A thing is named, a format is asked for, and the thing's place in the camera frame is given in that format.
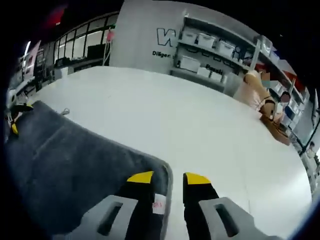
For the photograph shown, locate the large white storage bin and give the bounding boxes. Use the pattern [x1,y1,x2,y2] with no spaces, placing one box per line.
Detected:
[179,55,201,73]

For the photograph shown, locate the black monitor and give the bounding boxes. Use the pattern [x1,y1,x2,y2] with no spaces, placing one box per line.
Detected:
[87,43,107,58]

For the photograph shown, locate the large display screen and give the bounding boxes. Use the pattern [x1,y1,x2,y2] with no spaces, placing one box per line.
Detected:
[23,41,42,78]

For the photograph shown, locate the cabinet with label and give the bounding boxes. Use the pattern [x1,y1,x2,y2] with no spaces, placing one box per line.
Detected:
[53,67,70,81]

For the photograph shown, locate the grey metal shelf rack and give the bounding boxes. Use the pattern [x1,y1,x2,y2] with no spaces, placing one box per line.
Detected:
[169,16,311,106]

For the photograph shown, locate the grey towel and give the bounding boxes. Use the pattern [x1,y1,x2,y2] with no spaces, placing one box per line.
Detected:
[4,99,174,235]

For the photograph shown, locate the brown wooden box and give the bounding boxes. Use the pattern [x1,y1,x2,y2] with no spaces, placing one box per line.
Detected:
[259,113,292,146]

